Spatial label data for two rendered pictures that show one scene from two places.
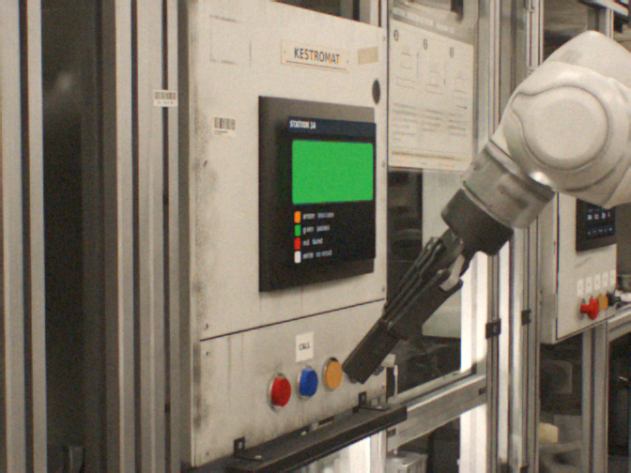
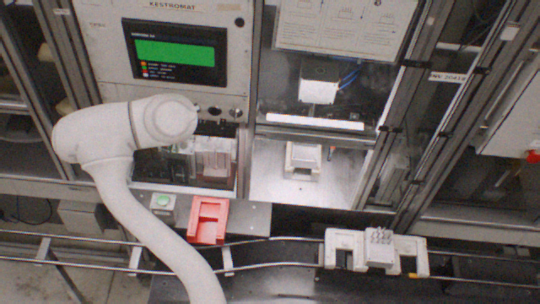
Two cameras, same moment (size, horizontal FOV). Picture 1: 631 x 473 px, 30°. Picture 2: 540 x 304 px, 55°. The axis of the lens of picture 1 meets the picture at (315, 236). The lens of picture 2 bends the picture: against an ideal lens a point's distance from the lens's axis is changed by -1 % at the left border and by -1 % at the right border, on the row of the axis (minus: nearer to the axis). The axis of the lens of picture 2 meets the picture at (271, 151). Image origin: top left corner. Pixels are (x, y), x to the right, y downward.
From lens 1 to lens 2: 1.70 m
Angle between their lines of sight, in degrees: 71
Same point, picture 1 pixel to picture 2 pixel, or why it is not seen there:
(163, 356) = (83, 78)
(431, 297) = not seen: hidden behind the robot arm
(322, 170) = (163, 51)
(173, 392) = (90, 89)
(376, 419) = (205, 133)
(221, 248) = (104, 60)
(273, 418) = not seen: hidden behind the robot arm
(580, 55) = (146, 109)
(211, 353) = (105, 85)
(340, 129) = (179, 40)
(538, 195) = not seen: hidden behind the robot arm
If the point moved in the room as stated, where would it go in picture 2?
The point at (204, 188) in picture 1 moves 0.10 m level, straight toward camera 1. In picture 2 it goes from (88, 42) to (47, 54)
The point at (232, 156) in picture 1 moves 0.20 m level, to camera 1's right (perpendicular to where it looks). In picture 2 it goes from (105, 35) to (127, 92)
